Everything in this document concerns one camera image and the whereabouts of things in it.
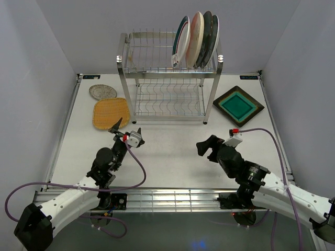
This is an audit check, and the white plate green red rim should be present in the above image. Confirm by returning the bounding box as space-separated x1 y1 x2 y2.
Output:
171 16 191 68

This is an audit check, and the pink cream floral plate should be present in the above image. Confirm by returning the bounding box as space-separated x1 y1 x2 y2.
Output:
186 11 204 69

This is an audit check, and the white plate teal lettered rim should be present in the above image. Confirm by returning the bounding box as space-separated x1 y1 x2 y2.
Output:
207 15 219 63

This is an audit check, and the dark blue round plate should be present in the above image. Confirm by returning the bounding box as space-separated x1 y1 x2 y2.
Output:
195 11 213 68

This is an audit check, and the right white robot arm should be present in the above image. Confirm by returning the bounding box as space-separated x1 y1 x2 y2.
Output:
196 135 334 244

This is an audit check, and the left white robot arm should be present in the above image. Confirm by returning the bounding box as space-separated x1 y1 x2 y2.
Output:
14 121 145 250

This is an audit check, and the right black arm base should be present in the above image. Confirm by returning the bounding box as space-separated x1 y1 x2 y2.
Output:
217 193 253 209

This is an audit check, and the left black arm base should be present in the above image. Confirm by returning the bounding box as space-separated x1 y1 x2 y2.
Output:
98 193 128 211

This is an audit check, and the steel two-tier dish rack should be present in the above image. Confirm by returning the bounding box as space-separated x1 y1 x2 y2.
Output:
116 30 224 124

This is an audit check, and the yellow woven square plate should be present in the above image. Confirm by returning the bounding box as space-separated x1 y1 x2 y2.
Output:
92 98 130 130

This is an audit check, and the speckled grey round plate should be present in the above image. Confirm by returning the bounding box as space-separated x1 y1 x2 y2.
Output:
88 84 117 100

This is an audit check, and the green black square plate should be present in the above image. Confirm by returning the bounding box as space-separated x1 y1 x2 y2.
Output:
213 86 264 128

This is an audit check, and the left blue table label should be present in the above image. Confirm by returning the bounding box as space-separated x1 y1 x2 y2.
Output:
82 75 101 79

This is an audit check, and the blue table label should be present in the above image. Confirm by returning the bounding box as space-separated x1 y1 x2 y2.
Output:
82 75 101 79
240 75 259 80

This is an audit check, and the right blue table label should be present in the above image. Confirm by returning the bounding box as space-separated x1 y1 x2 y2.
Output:
240 75 259 80

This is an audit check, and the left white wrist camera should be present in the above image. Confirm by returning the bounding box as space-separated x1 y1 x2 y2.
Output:
122 131 139 148

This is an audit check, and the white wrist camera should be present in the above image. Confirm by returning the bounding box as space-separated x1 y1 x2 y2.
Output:
122 131 139 148
224 129 243 148

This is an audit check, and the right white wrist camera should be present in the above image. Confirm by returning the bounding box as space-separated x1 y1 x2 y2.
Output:
224 129 243 148

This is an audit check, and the aluminium front frame rail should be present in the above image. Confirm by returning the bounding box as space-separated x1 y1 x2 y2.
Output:
30 188 315 214

